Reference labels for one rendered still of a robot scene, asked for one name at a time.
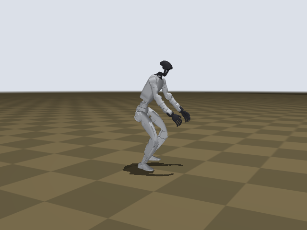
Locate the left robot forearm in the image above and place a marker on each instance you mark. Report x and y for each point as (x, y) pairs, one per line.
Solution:
(175, 104)

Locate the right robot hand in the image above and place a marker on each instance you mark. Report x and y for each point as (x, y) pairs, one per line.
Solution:
(176, 118)

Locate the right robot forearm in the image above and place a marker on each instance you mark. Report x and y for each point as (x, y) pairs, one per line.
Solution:
(162, 105)

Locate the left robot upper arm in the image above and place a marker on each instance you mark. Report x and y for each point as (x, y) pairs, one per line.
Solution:
(167, 95)

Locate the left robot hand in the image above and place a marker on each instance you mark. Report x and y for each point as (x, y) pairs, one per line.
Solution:
(185, 114)

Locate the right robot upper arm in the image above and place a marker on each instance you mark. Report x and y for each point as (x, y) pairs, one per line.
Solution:
(153, 84)

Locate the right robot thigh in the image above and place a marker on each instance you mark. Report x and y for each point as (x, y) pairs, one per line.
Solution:
(147, 124)

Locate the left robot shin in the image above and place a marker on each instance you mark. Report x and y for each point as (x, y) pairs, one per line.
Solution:
(161, 141)

